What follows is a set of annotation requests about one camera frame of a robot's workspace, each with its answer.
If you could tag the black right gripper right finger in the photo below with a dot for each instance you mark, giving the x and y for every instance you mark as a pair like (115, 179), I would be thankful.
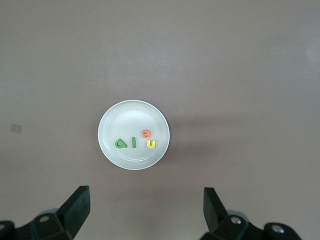
(215, 215)

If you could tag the green letter a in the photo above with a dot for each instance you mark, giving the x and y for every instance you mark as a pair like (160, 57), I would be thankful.
(117, 145)

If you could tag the yellow letter u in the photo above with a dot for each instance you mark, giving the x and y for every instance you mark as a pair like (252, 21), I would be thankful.
(148, 145)

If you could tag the small brown tape patch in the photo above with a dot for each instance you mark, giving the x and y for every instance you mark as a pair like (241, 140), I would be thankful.
(16, 128)

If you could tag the green letter l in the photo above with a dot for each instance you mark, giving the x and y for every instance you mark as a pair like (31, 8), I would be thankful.
(134, 142)

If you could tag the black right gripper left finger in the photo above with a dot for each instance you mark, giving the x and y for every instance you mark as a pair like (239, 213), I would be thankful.
(75, 212)

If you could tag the brown table cover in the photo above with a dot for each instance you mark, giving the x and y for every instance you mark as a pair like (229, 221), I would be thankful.
(225, 75)

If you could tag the orange letter e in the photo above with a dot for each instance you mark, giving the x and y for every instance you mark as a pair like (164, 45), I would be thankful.
(145, 131)

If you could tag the beige round plate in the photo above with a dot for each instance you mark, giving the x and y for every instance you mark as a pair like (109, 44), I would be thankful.
(130, 117)

